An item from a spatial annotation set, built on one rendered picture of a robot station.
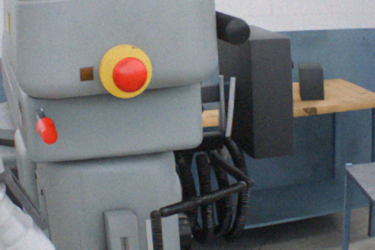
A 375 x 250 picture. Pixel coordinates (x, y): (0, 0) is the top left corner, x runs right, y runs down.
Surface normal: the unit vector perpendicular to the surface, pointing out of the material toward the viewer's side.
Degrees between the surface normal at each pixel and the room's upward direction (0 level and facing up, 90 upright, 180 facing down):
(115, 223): 90
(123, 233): 90
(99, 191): 90
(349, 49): 90
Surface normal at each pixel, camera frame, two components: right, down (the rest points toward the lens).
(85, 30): 0.25, 0.18
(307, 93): -0.06, 0.21
